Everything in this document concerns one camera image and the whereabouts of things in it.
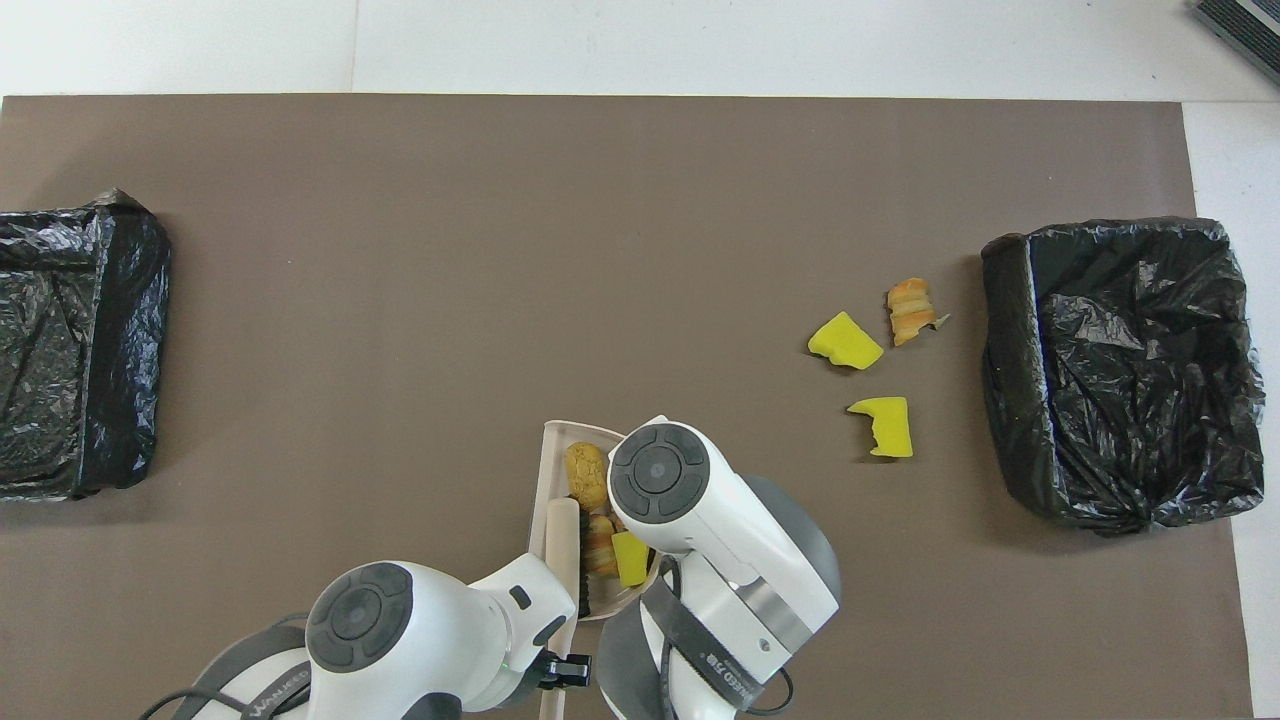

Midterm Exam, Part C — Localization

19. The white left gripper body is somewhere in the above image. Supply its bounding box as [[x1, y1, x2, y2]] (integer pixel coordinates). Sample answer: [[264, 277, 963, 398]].
[[465, 553, 579, 681]]

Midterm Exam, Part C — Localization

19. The beige hand brush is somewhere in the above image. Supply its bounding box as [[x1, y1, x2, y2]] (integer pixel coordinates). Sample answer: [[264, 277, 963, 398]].
[[540, 498, 593, 720]]

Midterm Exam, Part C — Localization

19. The striped croissant piece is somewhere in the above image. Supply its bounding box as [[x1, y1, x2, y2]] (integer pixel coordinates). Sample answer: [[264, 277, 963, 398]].
[[584, 512, 621, 579], [886, 277, 951, 348]]

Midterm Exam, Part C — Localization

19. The small yellow sponge piece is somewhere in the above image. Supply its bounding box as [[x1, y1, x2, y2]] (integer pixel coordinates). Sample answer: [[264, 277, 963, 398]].
[[611, 530, 653, 589]]

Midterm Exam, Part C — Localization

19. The beige plastic dustpan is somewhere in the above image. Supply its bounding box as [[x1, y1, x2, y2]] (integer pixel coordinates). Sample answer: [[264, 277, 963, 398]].
[[527, 420, 661, 626]]

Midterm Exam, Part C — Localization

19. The brown round bread roll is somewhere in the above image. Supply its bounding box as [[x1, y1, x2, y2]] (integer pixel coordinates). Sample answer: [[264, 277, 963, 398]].
[[564, 442, 612, 513]]

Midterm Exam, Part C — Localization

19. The notched yellow sponge piece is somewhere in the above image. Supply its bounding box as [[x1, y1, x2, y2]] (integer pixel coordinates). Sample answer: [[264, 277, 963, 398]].
[[846, 396, 915, 460]]

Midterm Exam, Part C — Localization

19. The yellow sponge wedge piece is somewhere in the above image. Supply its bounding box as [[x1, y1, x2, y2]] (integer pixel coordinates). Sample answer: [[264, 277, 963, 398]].
[[807, 311, 886, 372]]

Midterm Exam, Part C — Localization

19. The black bag lined bin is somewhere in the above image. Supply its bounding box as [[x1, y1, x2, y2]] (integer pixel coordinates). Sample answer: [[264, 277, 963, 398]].
[[0, 188, 173, 503], [980, 216, 1267, 538]]

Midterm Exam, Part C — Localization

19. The brown table mat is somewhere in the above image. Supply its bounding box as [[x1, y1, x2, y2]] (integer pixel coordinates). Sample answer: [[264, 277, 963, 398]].
[[0, 94, 1257, 720]]

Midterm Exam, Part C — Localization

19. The dark ribbed device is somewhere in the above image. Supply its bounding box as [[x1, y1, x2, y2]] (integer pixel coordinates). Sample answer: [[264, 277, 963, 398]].
[[1190, 0, 1280, 86]]

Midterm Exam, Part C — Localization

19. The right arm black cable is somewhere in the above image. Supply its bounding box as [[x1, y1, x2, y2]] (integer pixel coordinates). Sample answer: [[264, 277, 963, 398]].
[[655, 555, 796, 717]]

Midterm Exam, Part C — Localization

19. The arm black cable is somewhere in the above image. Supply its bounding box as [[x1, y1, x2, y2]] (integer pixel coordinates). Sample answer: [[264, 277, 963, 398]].
[[138, 612, 311, 720], [655, 555, 796, 717]]

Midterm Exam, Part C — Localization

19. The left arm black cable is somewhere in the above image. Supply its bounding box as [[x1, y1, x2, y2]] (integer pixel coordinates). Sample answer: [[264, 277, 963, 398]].
[[138, 612, 311, 720]]

